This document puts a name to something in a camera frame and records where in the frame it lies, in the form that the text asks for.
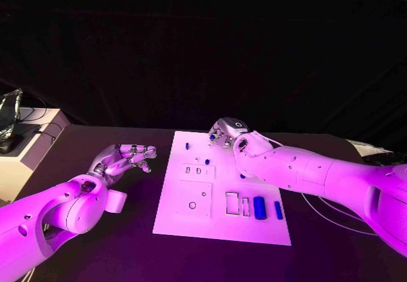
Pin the thin blue cylinder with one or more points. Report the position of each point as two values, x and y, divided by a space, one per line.
279 210

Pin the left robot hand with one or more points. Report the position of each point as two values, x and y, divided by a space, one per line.
112 156

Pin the white task board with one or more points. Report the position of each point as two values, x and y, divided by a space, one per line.
191 220

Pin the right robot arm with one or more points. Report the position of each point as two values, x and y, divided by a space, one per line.
318 174

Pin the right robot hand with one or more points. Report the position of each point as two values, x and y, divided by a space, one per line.
234 126

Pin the silver foil bag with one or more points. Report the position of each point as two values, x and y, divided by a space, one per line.
8 110

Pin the white desk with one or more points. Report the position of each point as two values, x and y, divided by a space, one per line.
12 176

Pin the black computer mouse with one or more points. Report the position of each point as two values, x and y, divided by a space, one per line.
8 144

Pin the thick blue cylinder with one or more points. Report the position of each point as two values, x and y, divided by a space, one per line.
260 208

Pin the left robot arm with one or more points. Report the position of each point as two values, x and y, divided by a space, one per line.
38 220

